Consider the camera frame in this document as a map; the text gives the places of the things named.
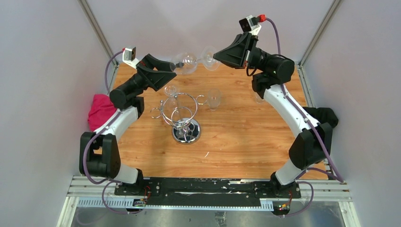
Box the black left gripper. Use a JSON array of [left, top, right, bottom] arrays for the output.
[[124, 55, 179, 96]]

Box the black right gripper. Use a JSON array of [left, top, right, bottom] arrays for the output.
[[212, 32, 273, 73]]

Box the clear wine glass back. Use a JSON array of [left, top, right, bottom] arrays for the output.
[[164, 85, 179, 110]]

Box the clear wine glass front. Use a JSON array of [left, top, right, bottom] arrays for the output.
[[207, 88, 222, 111]]

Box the chrome wine glass rack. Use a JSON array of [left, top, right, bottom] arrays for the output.
[[150, 92, 207, 145]]

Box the patterned clear wine glass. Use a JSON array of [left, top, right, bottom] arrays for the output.
[[253, 93, 265, 104]]

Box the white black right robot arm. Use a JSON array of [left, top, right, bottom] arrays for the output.
[[213, 32, 337, 198]]

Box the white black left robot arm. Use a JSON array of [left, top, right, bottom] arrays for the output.
[[79, 54, 177, 195]]

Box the pink cloth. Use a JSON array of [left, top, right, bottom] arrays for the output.
[[87, 94, 117, 131]]

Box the black cloth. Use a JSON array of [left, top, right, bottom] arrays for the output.
[[303, 107, 339, 128]]

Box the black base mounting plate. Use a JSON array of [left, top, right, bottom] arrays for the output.
[[114, 177, 301, 208]]

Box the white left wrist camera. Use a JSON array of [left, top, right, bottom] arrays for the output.
[[122, 46, 139, 69]]

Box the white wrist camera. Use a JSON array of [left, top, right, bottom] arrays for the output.
[[122, 46, 139, 69], [239, 14, 267, 35]]

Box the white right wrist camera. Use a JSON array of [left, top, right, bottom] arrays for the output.
[[239, 14, 267, 35]]

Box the aluminium corner frame post right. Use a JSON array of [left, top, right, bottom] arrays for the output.
[[298, 0, 343, 67]]

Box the aluminium corner frame post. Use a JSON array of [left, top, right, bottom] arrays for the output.
[[298, 0, 343, 67], [78, 0, 114, 58]]

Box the aluminium corner frame post left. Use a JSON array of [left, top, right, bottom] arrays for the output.
[[78, 0, 114, 58]]

